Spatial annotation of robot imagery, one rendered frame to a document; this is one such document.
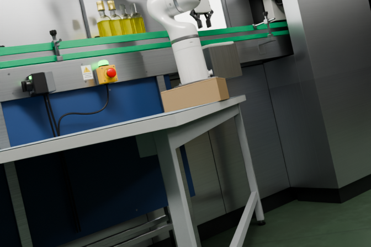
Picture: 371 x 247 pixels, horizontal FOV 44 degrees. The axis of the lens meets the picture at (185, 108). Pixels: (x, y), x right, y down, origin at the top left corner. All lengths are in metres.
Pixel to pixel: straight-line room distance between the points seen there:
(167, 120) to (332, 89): 1.84
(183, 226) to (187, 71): 0.82
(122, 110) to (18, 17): 0.65
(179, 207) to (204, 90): 0.69
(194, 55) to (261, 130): 1.16
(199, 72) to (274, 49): 1.00
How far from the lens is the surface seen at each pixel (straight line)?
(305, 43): 2.76
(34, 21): 2.29
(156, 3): 1.94
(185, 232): 1.21
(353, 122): 2.97
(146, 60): 2.12
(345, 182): 2.87
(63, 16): 2.34
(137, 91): 2.09
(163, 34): 2.22
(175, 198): 1.19
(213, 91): 1.77
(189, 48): 1.87
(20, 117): 1.89
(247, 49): 2.64
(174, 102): 1.80
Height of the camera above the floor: 0.76
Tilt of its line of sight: level
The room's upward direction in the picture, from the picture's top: 13 degrees counter-clockwise
